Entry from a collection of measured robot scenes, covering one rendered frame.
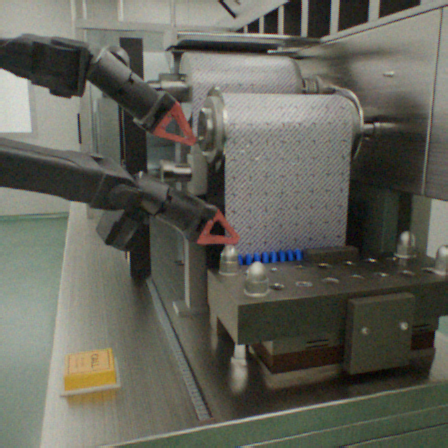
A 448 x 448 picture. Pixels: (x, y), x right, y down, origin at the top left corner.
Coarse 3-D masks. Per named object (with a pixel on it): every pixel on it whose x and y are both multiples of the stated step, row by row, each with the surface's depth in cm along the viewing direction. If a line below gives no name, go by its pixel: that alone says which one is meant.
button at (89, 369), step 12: (108, 348) 72; (72, 360) 68; (84, 360) 68; (96, 360) 68; (108, 360) 68; (72, 372) 65; (84, 372) 65; (96, 372) 65; (108, 372) 66; (72, 384) 64; (84, 384) 65; (96, 384) 65; (108, 384) 66
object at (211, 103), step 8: (208, 104) 81; (216, 104) 77; (216, 112) 77; (352, 112) 84; (216, 120) 77; (352, 120) 83; (216, 128) 77; (352, 128) 83; (216, 136) 77; (352, 136) 84; (216, 144) 78; (352, 144) 85; (208, 152) 83; (216, 152) 78; (208, 160) 83; (216, 160) 81
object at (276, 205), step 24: (240, 168) 78; (264, 168) 80; (288, 168) 81; (312, 168) 82; (336, 168) 84; (240, 192) 79; (264, 192) 81; (288, 192) 82; (312, 192) 83; (336, 192) 85; (240, 216) 80; (264, 216) 82; (288, 216) 83; (312, 216) 84; (336, 216) 86; (240, 240) 81; (264, 240) 83; (288, 240) 84; (312, 240) 85; (336, 240) 87
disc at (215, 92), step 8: (216, 88) 79; (208, 96) 84; (216, 96) 78; (224, 104) 76; (224, 112) 75; (224, 120) 75; (224, 128) 75; (224, 136) 76; (224, 144) 76; (224, 152) 77; (224, 160) 78; (216, 168) 81
